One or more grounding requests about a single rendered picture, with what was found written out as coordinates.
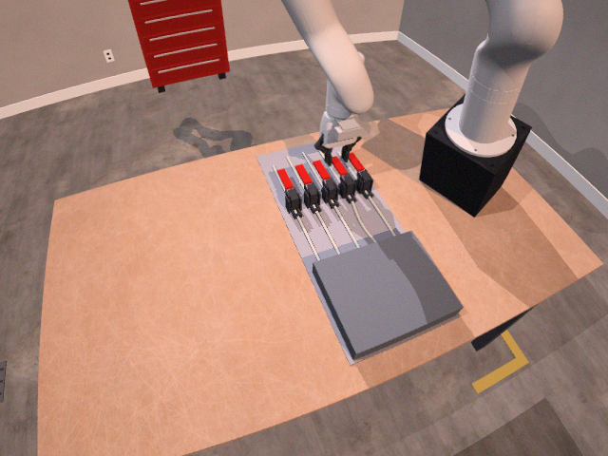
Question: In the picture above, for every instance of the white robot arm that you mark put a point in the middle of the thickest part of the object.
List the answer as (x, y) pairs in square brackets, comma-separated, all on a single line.
[(520, 32)]

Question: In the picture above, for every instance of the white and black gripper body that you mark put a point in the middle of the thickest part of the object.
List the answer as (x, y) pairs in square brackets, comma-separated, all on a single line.
[(327, 126)]

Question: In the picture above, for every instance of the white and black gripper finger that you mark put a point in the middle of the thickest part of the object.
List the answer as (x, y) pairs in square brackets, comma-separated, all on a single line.
[(327, 151), (347, 148)]

